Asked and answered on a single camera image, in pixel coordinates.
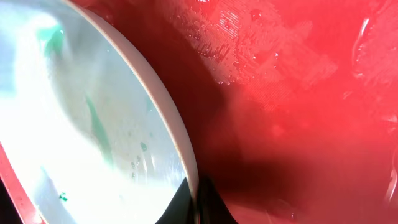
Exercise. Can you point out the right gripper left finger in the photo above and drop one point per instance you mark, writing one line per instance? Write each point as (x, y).
(180, 209)

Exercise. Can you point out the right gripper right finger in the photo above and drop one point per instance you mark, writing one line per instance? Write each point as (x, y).
(210, 205)

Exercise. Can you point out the light blue plate top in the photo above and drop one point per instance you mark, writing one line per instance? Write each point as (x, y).
(88, 126)

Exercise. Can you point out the red plastic tray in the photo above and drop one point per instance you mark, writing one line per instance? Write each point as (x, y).
(290, 106)

